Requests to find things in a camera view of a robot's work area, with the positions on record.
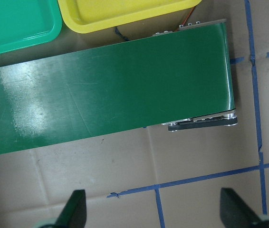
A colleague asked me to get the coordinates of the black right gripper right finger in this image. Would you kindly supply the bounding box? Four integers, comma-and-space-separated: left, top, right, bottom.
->
220, 188, 267, 228

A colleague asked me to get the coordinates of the yellow plastic tray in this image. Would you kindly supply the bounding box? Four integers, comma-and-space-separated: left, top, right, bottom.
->
58, 0, 200, 34

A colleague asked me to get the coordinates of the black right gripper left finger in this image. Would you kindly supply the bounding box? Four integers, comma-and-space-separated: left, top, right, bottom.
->
54, 190, 87, 228

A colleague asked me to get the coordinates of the green conveyor belt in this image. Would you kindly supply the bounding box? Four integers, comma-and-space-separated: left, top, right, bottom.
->
0, 19, 237, 154

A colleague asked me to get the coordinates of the green plastic tray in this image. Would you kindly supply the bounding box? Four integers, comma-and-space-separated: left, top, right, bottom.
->
0, 0, 62, 54

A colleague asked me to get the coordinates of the red black wire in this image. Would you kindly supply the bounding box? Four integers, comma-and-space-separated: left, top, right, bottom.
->
178, 6, 197, 30

